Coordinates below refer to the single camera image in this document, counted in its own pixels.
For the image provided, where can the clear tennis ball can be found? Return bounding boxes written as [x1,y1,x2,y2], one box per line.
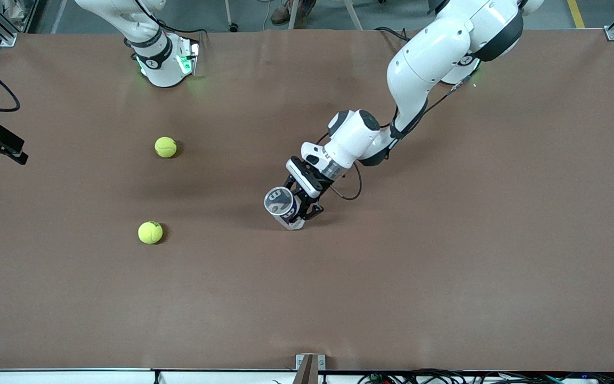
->
[263,186,306,231]

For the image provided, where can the yellow tennis ball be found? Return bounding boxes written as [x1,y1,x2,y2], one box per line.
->
[155,137,177,159]
[138,221,164,245]

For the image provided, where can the brown table mat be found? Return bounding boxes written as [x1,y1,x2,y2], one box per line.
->
[0,28,614,373]

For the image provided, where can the brown shoe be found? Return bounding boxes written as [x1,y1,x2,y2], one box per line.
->
[271,3,292,26]
[292,0,317,29]

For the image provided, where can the white pole with caster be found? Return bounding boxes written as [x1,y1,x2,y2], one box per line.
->
[224,0,239,33]

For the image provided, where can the black left arm base cable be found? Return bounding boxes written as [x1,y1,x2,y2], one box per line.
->
[374,26,412,43]

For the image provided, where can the black arm base cable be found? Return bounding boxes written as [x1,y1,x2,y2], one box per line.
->
[134,0,209,41]
[374,26,412,43]

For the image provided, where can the small metal bracket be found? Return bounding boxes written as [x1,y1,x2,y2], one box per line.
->
[295,354,327,372]

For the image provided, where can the black right arm base cable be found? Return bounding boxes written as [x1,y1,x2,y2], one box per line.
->
[134,0,209,41]

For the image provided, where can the tangled black cables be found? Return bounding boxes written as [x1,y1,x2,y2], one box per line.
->
[358,368,614,384]

